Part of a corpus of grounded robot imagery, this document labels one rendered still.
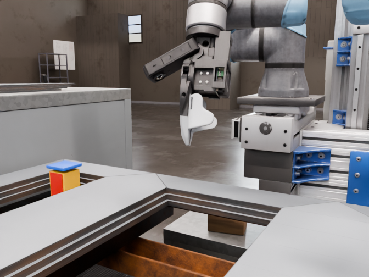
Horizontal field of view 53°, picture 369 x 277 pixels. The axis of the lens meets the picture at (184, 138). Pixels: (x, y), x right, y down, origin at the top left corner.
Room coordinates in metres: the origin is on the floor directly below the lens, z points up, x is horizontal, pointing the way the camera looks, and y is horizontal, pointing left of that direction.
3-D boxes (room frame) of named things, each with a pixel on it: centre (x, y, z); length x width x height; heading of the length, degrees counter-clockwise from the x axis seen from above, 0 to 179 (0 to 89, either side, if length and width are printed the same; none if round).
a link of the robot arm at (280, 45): (1.14, -0.30, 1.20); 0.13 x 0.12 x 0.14; 74
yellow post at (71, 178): (0.88, 0.30, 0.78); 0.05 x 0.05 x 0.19; 61
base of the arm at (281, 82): (1.14, -0.30, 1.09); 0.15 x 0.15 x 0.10
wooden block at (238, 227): (0.97, -0.12, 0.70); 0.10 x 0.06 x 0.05; 73
